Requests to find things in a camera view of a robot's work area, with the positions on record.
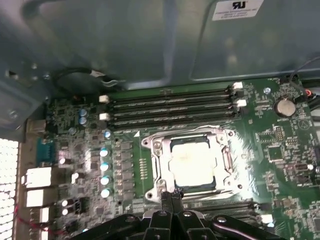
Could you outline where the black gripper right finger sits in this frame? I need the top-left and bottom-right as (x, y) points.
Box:
(171, 190), (282, 240)

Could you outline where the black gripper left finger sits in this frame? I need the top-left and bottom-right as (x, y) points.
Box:
(66, 191), (176, 240)

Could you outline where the silver CPU chip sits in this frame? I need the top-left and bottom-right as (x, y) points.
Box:
(168, 136), (217, 187)

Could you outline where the thin metal locking lever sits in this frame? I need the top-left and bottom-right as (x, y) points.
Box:
(149, 139), (166, 201)
(222, 129), (244, 190)

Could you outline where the metal socket cover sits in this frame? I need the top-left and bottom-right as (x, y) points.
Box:
(149, 127), (237, 198)

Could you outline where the CPU socket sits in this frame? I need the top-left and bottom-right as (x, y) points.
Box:
(141, 124), (245, 202)

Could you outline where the black RAM stick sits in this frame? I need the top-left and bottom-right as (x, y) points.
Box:
(183, 198), (261, 210)
(199, 208), (275, 226)

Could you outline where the green motherboard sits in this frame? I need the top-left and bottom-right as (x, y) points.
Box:
(23, 76), (320, 240)

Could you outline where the small silver port block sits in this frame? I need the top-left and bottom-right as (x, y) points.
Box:
(37, 207), (50, 223)

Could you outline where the blue serial port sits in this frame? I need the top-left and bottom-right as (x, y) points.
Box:
(36, 139), (55, 166)

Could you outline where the round coin battery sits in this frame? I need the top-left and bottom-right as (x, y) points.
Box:
(273, 96), (298, 118)

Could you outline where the grey metal port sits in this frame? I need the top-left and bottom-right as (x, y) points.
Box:
(25, 119), (48, 134)

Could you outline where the black open PC case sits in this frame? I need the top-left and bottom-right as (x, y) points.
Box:
(0, 0), (320, 240)

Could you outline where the white label sticker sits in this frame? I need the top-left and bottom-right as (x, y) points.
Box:
(211, 0), (265, 22)

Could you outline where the black wire white plug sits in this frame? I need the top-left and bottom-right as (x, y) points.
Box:
(50, 66), (118, 88)

